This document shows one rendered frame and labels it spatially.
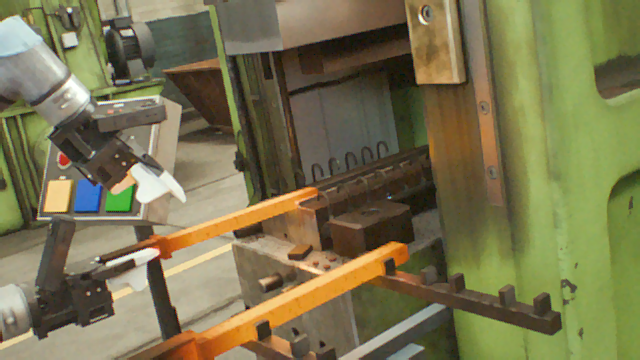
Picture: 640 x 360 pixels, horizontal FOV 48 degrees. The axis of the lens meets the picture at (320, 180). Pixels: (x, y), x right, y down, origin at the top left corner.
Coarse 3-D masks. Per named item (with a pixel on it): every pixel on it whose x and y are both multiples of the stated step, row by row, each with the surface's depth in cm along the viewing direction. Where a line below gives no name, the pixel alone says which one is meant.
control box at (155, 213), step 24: (168, 120) 161; (144, 144) 157; (168, 144) 160; (48, 168) 171; (72, 168) 167; (168, 168) 160; (72, 192) 165; (168, 192) 160; (48, 216) 168; (72, 216) 163; (96, 216) 159; (120, 216) 156; (144, 216) 153
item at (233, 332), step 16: (368, 256) 97; (384, 256) 97; (400, 256) 99; (336, 272) 94; (352, 272) 93; (368, 272) 95; (304, 288) 91; (320, 288) 90; (336, 288) 92; (272, 304) 88; (288, 304) 87; (304, 304) 89; (240, 320) 85; (256, 320) 85; (272, 320) 86; (288, 320) 88; (176, 336) 81; (192, 336) 81; (208, 336) 82; (224, 336) 82; (240, 336) 83; (144, 352) 78; (160, 352) 78; (176, 352) 79; (192, 352) 81; (208, 352) 80
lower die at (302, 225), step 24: (360, 168) 148; (408, 168) 140; (288, 192) 144; (360, 192) 130; (384, 192) 133; (288, 216) 132; (312, 216) 125; (336, 216) 127; (288, 240) 134; (312, 240) 127
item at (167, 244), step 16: (304, 192) 130; (256, 208) 125; (272, 208) 126; (288, 208) 128; (208, 224) 120; (224, 224) 121; (240, 224) 123; (144, 240) 116; (160, 240) 114; (176, 240) 116; (192, 240) 118; (112, 256) 110; (160, 256) 115
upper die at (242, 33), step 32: (256, 0) 120; (288, 0) 117; (320, 0) 120; (352, 0) 124; (384, 0) 128; (224, 32) 131; (256, 32) 123; (288, 32) 117; (320, 32) 121; (352, 32) 125
